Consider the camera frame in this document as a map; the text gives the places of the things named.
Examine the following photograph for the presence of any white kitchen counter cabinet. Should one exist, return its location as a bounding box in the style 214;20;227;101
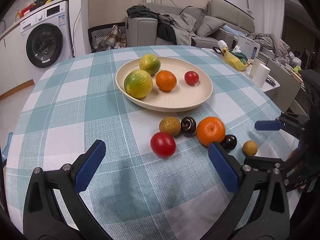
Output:
1;25;33;95

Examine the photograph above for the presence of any white paper roll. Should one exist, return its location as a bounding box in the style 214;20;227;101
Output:
252;63;271;88

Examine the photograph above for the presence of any white washing machine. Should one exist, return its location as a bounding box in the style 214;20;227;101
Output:
20;0;73;69

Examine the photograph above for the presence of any grey cushion back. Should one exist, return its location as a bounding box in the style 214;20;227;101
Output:
180;6;208;33

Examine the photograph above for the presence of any black patterned chair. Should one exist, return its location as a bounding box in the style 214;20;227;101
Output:
88;22;126;53

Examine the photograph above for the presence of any plaid cloth on chair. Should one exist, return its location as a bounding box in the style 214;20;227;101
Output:
96;25;126;51

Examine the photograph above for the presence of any dark clothes pile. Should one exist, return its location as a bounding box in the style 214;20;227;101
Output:
126;5;196;47

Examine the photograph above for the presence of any white box appliance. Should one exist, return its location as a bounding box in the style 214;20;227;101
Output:
237;35;260;62

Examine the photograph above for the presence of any grey cushion front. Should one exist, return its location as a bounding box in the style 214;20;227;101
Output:
195;16;226;37

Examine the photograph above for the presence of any dark plum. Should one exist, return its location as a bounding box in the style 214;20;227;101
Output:
181;116;197;137
220;134;238;153

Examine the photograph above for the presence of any yellow bag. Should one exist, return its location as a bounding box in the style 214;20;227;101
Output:
223;51;250;71

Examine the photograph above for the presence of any orange tangerine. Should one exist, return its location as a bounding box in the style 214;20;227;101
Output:
156;70;177;92
196;116;226;147

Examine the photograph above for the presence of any grey sofa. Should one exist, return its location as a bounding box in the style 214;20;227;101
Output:
125;0;255;48

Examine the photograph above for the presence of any green-yellow citrus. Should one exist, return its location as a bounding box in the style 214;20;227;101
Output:
139;54;161;76
124;70;153;99

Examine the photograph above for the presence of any tan longan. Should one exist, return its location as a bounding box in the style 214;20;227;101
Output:
242;140;258;157
159;116;181;137

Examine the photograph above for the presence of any red tomato large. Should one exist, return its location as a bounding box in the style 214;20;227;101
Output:
150;132;176;158

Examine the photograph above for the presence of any grey cushion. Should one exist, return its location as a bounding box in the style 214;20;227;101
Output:
180;6;208;33
195;16;226;37

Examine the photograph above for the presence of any red tomato small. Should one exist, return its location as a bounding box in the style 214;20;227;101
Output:
184;71;199;86

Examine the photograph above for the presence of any cream round plate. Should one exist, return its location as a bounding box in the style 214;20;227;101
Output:
116;56;213;112

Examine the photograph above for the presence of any teal checkered tablecloth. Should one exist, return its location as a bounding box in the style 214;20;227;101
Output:
6;46;298;239

